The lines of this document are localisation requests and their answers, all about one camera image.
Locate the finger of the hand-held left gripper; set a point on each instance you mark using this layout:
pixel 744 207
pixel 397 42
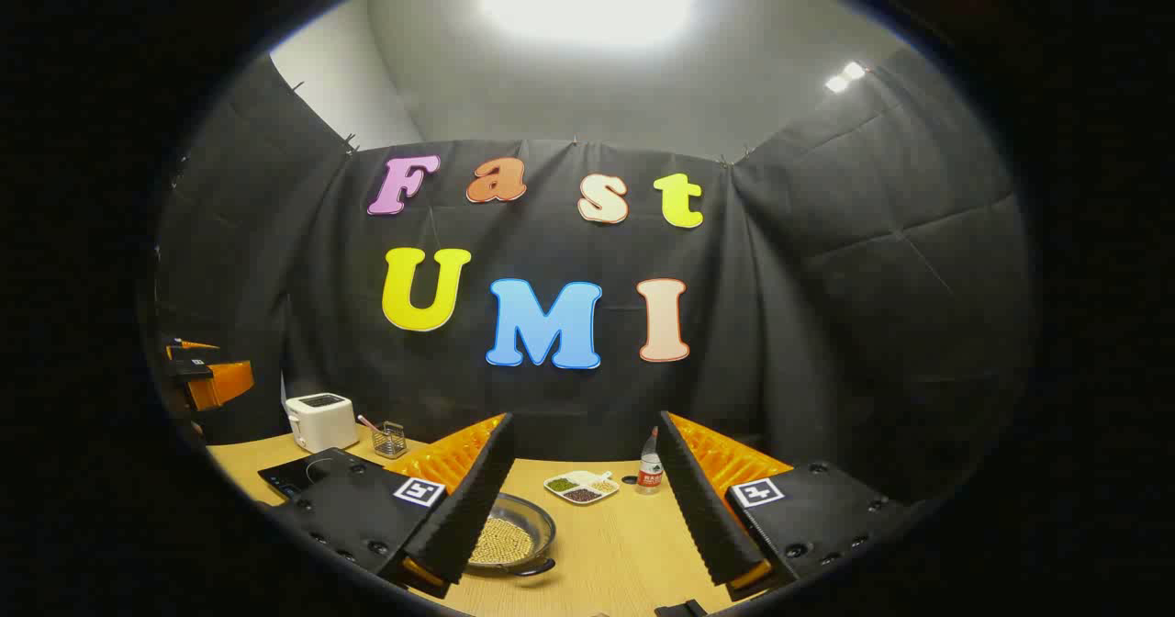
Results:
pixel 193 346
pixel 225 383

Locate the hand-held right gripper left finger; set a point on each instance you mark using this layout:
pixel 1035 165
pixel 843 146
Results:
pixel 477 498

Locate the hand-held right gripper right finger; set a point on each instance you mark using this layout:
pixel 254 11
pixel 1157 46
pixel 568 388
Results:
pixel 699 507

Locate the stainless steel pot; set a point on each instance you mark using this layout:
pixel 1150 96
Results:
pixel 540 518

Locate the black induction cooktop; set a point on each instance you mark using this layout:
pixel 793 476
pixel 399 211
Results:
pixel 294 476

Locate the pile of soybeans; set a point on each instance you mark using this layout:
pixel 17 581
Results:
pixel 503 541

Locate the clear plastic water bottle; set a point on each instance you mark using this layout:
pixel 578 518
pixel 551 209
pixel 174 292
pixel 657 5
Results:
pixel 650 470

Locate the heap of green mung beans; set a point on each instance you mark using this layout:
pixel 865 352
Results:
pixel 561 485

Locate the small heap of yellow beans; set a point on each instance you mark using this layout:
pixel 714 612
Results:
pixel 604 486

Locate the heap of dark red beans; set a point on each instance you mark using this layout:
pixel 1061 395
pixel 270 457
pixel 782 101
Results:
pixel 582 496

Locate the white toaster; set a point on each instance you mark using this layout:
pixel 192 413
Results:
pixel 321 424

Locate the white divided dish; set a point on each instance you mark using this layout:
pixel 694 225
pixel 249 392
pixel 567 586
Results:
pixel 582 487

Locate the pink striped straw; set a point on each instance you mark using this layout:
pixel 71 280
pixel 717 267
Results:
pixel 367 422

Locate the black backdrop cloth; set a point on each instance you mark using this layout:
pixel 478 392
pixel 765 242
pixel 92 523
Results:
pixel 808 323

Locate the small ceiling light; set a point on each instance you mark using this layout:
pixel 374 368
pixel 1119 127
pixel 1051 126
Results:
pixel 844 76

